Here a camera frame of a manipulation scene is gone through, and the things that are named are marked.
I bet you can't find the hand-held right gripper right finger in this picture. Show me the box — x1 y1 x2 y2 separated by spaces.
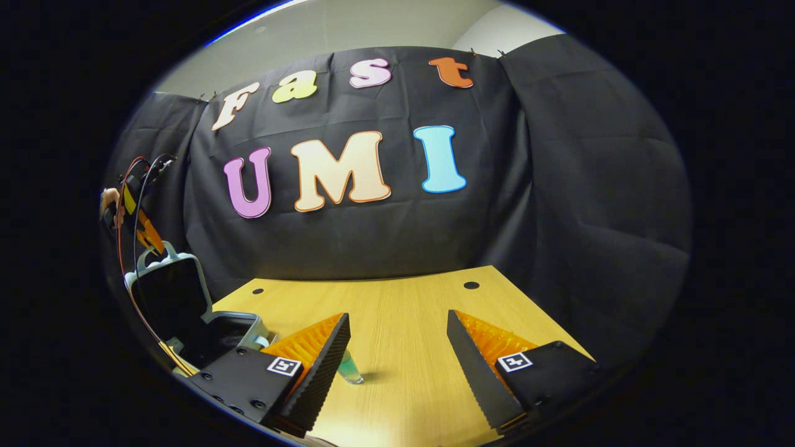
445 310 601 436

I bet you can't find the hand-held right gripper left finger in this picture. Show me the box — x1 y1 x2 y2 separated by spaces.
186 312 352 440

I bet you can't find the green blue skincare tube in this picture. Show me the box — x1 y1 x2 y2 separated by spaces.
337 350 365 385

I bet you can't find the pale blue suitcase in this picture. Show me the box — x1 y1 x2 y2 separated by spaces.
124 241 275 378

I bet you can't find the black backdrop cloth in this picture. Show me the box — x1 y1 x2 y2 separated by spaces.
102 34 693 373

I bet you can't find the black cable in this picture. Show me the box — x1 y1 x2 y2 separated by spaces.
130 154 178 311

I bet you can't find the red cable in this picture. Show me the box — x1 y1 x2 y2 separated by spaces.
116 156 201 376

